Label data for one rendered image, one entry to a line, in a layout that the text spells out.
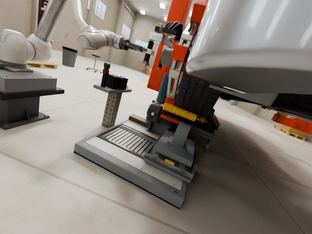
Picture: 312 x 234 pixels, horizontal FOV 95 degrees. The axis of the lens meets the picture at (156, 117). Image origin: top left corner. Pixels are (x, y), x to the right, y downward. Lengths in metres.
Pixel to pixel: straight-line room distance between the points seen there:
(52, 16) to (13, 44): 0.36
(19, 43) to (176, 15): 1.33
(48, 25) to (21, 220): 1.33
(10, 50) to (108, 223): 1.31
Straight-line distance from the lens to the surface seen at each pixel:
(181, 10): 1.75
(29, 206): 0.95
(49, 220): 0.89
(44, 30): 1.63
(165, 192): 1.00
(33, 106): 1.65
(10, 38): 1.53
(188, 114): 1.02
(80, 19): 1.16
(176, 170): 1.07
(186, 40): 0.91
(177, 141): 1.19
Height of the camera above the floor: 0.73
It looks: 17 degrees down
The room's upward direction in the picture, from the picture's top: 19 degrees clockwise
